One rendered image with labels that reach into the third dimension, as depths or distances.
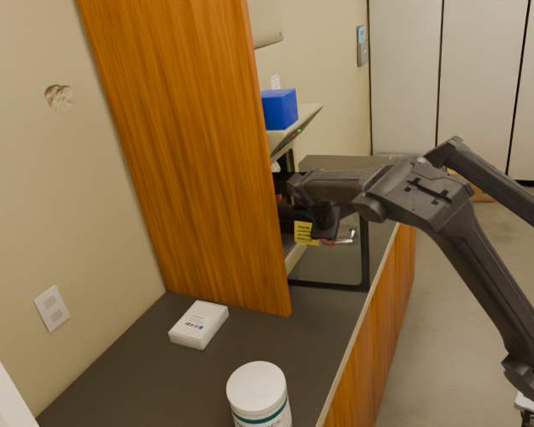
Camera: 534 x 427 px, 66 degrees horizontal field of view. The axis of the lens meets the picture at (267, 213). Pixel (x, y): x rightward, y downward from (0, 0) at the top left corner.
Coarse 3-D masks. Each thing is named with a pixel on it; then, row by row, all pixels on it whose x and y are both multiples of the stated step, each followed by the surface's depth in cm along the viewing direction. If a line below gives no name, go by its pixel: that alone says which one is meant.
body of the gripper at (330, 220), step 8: (336, 208) 110; (312, 216) 105; (328, 216) 103; (336, 216) 109; (312, 224) 109; (320, 224) 105; (328, 224) 105; (336, 224) 107; (312, 232) 108; (320, 232) 107; (328, 232) 106; (328, 240) 106
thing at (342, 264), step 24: (288, 216) 121; (360, 216) 114; (288, 240) 125; (360, 240) 117; (288, 264) 130; (312, 264) 127; (336, 264) 124; (360, 264) 121; (336, 288) 128; (360, 288) 125
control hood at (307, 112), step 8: (304, 104) 134; (312, 104) 132; (320, 104) 131; (304, 112) 125; (312, 112) 125; (304, 120) 120; (288, 128) 111; (296, 128) 116; (304, 128) 138; (272, 136) 110; (280, 136) 109; (296, 136) 136; (272, 144) 111; (280, 144) 114; (272, 152) 114
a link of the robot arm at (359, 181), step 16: (304, 176) 96; (320, 176) 85; (336, 176) 77; (352, 176) 70; (368, 176) 64; (304, 192) 93; (320, 192) 85; (336, 192) 77; (352, 192) 70; (368, 208) 59; (384, 208) 58
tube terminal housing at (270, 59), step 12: (264, 48) 118; (276, 48) 124; (264, 60) 118; (276, 60) 125; (264, 72) 119; (276, 72) 126; (264, 84) 120; (288, 84) 134; (288, 144) 138; (276, 156) 131; (288, 156) 146; (288, 168) 147
